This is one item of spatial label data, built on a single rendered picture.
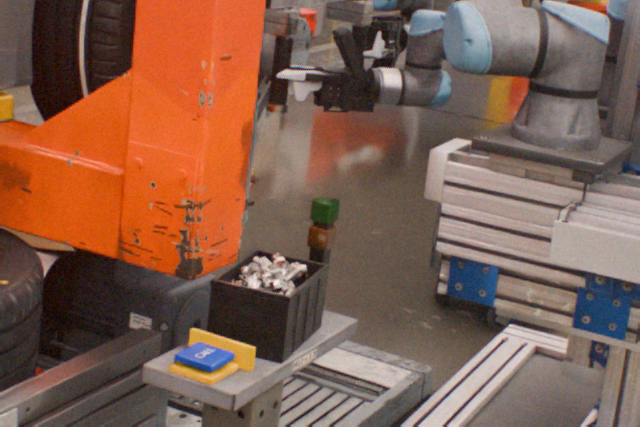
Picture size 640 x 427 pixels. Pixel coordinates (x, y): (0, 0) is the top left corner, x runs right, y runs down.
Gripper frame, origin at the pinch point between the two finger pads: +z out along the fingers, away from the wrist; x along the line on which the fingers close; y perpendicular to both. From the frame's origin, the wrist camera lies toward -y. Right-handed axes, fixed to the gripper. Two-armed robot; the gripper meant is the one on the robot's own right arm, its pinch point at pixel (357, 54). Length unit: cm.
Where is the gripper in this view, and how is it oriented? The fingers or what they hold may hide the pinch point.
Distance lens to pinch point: 285.8
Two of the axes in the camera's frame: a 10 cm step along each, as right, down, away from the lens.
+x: 8.7, 2.2, -4.3
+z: -4.7, 1.7, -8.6
